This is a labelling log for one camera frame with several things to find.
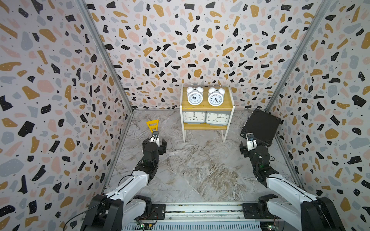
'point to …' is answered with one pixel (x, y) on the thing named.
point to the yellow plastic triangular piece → (156, 126)
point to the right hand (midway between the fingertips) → (250, 140)
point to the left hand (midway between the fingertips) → (156, 138)
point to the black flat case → (263, 126)
